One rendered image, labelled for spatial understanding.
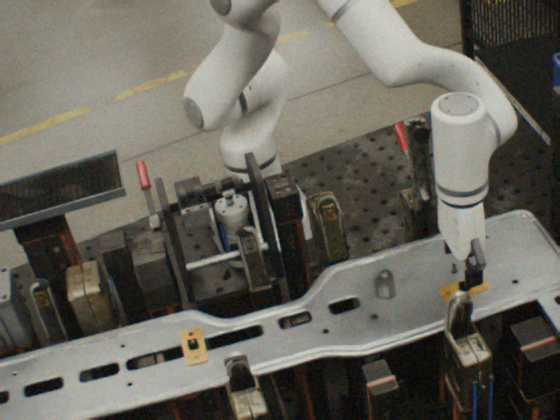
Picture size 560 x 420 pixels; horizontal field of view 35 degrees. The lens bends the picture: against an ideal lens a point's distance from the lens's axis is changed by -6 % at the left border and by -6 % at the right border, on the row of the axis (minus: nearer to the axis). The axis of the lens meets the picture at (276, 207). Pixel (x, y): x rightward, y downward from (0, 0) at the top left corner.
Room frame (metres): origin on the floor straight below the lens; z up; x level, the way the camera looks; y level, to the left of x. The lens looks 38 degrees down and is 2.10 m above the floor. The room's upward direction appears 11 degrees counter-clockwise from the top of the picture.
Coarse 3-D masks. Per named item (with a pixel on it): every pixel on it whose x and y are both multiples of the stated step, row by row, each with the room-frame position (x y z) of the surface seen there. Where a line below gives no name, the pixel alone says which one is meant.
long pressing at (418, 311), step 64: (384, 256) 1.21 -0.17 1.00; (448, 256) 1.18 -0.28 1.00; (512, 256) 1.14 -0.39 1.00; (192, 320) 1.15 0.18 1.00; (256, 320) 1.12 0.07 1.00; (320, 320) 1.09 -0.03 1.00; (384, 320) 1.06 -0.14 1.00; (0, 384) 1.07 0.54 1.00; (64, 384) 1.05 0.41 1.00; (192, 384) 1.00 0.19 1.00
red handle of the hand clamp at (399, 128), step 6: (396, 126) 1.39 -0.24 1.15; (402, 126) 1.39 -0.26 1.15; (396, 132) 1.39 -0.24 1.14; (402, 132) 1.38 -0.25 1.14; (402, 138) 1.37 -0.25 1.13; (402, 144) 1.36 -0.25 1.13; (402, 150) 1.36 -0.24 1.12; (408, 162) 1.34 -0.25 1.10; (420, 192) 1.28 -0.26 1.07; (426, 192) 1.28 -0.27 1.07; (426, 198) 1.27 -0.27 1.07
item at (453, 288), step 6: (456, 282) 1.11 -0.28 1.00; (462, 282) 1.10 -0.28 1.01; (486, 282) 1.09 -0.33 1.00; (444, 288) 1.10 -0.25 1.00; (450, 288) 1.10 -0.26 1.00; (456, 288) 1.09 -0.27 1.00; (462, 288) 1.08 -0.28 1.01; (474, 288) 1.08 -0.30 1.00; (480, 288) 1.08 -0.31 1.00; (486, 288) 1.08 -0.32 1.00; (444, 294) 1.09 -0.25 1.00; (450, 294) 1.08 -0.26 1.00; (444, 300) 1.07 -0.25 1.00
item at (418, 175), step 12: (408, 120) 1.31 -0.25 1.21; (420, 120) 1.30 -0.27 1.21; (408, 132) 1.29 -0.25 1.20; (420, 132) 1.26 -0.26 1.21; (408, 144) 1.29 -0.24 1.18; (420, 144) 1.30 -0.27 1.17; (408, 156) 1.29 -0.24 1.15; (420, 156) 1.29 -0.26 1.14; (420, 168) 1.29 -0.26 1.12; (420, 180) 1.28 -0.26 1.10; (432, 180) 1.28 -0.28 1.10; (432, 192) 1.27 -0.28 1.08; (420, 204) 1.27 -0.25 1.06; (432, 204) 1.27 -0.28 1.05
